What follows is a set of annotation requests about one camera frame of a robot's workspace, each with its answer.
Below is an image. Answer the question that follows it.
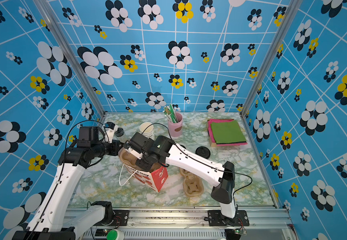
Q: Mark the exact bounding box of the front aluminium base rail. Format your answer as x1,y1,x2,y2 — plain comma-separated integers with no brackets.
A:
56,206,297,240

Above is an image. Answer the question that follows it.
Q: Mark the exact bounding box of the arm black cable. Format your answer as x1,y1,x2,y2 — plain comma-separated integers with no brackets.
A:
26,119,111,235
143,122,253,196

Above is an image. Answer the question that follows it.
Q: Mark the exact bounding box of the green push button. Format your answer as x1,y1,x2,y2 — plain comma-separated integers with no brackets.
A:
106,229,125,240

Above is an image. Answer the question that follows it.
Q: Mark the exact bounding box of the pink straw holder cup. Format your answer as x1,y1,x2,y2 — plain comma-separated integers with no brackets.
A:
168,112,183,139

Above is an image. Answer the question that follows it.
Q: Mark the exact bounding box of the aluminium frame post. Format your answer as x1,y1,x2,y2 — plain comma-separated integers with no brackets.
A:
241,0,303,117
33,1,105,119

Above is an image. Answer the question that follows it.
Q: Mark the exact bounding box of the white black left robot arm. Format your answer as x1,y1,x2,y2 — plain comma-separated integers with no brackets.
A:
12,122,122,240

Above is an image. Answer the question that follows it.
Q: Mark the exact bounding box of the right aluminium frame post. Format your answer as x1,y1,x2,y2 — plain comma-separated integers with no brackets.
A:
241,0,303,117

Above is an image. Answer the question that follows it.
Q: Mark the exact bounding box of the clear jar black lid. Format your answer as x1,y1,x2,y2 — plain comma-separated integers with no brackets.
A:
114,127,125,138

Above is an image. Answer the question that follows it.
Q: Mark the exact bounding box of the left aluminium frame post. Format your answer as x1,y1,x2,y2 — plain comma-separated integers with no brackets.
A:
33,1,105,119

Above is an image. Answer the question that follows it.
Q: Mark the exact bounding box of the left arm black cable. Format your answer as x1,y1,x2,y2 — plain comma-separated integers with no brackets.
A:
26,119,111,235

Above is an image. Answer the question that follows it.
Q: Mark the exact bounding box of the green wrapped straws bundle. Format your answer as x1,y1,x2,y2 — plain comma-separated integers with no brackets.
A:
163,104,179,123

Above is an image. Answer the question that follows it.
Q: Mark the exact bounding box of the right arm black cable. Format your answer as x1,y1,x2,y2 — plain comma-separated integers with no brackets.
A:
143,122,253,196

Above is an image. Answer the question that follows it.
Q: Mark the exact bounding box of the brown pulp cup carrier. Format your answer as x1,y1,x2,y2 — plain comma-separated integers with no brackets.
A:
179,168,204,198

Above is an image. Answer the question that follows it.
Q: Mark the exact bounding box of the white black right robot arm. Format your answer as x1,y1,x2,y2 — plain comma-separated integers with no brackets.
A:
123,133,237,219

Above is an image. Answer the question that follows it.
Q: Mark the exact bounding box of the stack of white paper cups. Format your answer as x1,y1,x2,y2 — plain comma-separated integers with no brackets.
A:
139,122,155,140

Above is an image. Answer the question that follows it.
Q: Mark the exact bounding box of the red white paper gift bag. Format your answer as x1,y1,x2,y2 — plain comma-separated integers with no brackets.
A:
123,164,168,192

